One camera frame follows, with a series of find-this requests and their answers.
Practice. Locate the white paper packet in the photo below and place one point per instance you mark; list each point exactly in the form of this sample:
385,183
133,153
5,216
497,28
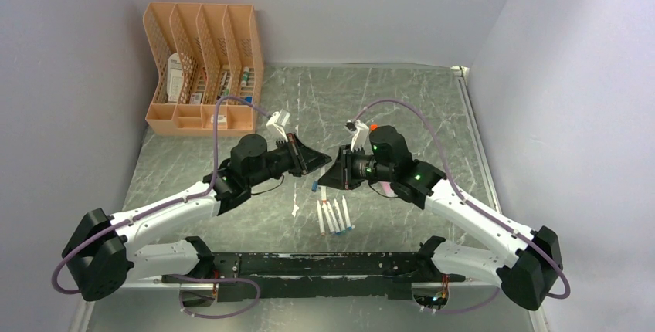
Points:
175,78

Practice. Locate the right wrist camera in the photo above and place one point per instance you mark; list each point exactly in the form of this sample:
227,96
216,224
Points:
359,134

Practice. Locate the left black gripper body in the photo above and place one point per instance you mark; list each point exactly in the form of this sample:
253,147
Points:
294,167

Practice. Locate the orange plastic file organizer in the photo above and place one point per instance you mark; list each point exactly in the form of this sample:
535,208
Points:
222,62

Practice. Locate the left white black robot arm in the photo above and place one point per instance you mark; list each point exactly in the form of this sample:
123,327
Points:
105,251

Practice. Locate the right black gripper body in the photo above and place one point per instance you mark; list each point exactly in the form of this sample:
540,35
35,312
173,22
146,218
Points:
355,167

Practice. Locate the purple pink highlighter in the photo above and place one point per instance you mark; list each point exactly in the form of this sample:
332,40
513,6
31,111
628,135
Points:
387,190

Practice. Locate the aluminium rail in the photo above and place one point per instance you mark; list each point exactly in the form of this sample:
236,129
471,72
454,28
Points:
460,75

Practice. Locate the white pen green cap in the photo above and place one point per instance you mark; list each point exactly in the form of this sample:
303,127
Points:
334,220

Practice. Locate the white pen blue cap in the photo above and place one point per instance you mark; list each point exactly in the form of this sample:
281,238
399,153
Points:
347,219

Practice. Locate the white pen grey cap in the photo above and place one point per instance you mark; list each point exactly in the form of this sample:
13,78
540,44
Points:
328,219

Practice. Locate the black base frame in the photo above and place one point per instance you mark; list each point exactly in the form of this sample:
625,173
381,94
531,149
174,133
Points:
336,274

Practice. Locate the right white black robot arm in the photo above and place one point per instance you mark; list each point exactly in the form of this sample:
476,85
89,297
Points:
524,263

